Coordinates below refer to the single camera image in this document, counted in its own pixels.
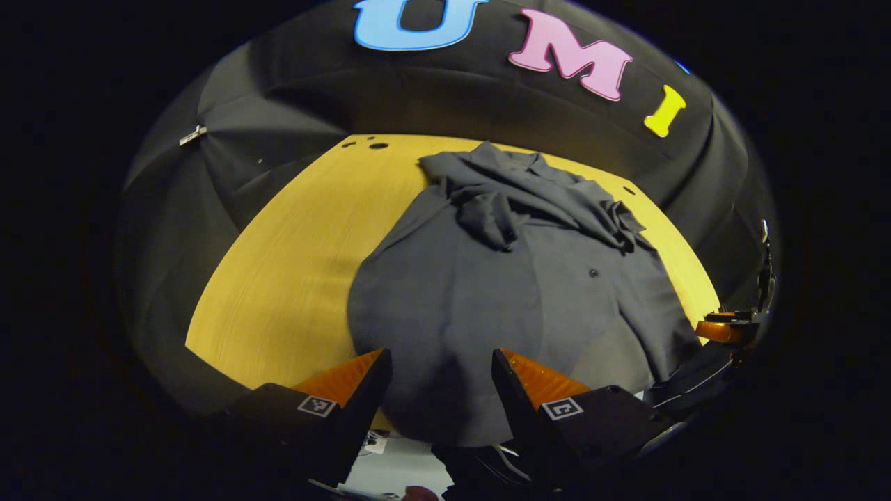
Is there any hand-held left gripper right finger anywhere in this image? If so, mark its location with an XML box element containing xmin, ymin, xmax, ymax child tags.
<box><xmin>491</xmin><ymin>348</ymin><xmax>670</xmax><ymax>481</ymax></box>

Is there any black backdrop cloth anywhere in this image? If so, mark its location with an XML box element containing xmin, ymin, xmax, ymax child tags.
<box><xmin>115</xmin><ymin>0</ymin><xmax>777</xmax><ymax>418</ymax></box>

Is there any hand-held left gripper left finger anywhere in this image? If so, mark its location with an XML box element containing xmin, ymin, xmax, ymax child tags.
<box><xmin>209</xmin><ymin>349</ymin><xmax>392</xmax><ymax>488</ymax></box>

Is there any grey shirt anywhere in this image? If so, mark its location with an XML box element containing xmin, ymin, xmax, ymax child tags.
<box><xmin>347</xmin><ymin>141</ymin><xmax>704</xmax><ymax>447</ymax></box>

